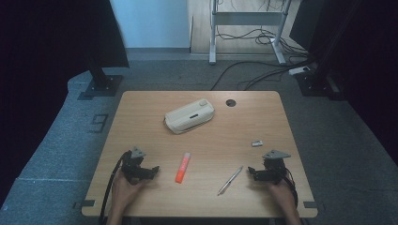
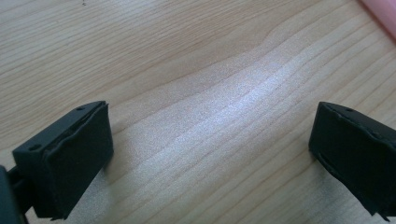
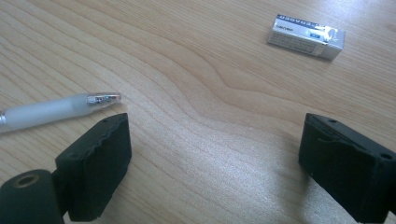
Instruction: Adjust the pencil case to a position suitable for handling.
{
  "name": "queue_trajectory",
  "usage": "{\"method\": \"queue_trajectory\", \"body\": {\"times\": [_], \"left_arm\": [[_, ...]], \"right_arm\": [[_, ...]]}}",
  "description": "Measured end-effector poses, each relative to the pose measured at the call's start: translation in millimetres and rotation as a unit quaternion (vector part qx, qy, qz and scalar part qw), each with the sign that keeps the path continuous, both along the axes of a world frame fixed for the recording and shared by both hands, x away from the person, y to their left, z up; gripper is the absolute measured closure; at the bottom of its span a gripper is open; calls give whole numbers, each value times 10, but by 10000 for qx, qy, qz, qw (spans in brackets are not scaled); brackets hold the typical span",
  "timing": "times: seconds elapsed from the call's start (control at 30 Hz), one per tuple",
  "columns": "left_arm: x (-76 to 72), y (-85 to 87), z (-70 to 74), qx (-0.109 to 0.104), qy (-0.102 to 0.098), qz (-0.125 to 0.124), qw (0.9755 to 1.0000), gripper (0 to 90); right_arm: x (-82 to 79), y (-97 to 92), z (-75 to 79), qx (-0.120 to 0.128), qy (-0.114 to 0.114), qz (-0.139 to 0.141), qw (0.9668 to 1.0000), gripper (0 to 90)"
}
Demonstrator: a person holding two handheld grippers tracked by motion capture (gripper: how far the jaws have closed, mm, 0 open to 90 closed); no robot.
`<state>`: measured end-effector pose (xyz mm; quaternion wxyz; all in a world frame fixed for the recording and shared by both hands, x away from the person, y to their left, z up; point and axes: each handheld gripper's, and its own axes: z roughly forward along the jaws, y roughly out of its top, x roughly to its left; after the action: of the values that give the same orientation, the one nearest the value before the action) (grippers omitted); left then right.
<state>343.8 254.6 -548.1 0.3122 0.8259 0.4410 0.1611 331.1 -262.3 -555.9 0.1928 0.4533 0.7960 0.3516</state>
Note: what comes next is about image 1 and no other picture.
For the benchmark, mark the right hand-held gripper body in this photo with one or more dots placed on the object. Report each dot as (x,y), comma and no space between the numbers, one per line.
(274,168)

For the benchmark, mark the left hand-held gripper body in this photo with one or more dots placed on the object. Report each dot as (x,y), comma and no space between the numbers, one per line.
(133,167)

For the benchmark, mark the small white eraser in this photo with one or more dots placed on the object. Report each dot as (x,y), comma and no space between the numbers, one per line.
(257,143)

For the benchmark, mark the silver pen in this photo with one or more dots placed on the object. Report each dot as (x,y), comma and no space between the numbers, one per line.
(230,180)

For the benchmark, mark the beige pencil case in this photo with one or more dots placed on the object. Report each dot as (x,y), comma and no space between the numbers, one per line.
(189,116)

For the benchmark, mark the person's right hand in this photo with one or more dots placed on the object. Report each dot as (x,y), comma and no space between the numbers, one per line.
(283,195)

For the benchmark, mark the person's left hand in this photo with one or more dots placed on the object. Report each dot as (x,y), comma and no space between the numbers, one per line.
(123,195)

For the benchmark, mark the orange highlighter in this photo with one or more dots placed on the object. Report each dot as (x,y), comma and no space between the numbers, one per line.
(183,168)

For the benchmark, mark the black table grommet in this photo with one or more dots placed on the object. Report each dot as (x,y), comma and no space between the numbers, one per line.
(231,102)

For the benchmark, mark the black stand base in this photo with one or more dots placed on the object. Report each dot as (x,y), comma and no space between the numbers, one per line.
(103,85)
(316,84)

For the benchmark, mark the white power strip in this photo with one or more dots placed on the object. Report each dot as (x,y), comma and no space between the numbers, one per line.
(298,70)

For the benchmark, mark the black hanging panel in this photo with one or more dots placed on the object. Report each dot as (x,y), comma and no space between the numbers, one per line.
(106,37)

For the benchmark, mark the white metal desk frame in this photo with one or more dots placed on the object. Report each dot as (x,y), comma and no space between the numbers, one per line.
(247,18)

